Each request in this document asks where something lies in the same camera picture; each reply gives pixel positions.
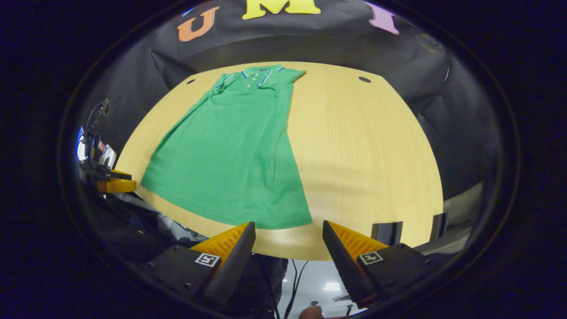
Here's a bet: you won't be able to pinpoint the white printed board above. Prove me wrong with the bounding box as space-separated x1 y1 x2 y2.
76 128 117 168

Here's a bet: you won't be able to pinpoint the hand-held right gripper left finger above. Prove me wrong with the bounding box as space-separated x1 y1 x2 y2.
142 222 256 308

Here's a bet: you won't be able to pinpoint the green T-shirt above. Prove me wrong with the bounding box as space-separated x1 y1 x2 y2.
141 64 314 230

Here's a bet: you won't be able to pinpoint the black backdrop cloth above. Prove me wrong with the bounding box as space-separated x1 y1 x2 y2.
84 0 497 200

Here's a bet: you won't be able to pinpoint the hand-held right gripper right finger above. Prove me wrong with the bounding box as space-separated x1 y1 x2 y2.
322 220 439 310

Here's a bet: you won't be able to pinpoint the dark rectangular panel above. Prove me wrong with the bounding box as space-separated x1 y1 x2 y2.
432 213 448 242
371 222 404 246

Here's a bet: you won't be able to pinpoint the person's dark trousers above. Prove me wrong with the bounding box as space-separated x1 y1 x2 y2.
239 253 288 319

